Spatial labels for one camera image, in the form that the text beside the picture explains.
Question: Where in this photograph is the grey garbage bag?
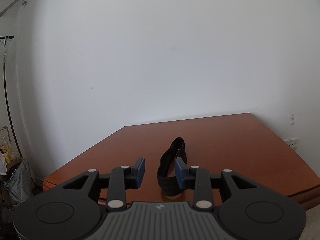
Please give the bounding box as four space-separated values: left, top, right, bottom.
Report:
4 159 33 206

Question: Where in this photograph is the brown wooden nightstand cabinet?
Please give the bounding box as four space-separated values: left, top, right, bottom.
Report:
43 113 319 209

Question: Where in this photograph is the black elastic strap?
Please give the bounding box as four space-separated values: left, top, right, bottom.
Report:
157 136 188 197

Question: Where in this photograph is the white wall socket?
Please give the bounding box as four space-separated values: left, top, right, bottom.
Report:
290 114 295 125

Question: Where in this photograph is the white power strip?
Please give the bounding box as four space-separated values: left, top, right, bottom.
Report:
284 138 299 152

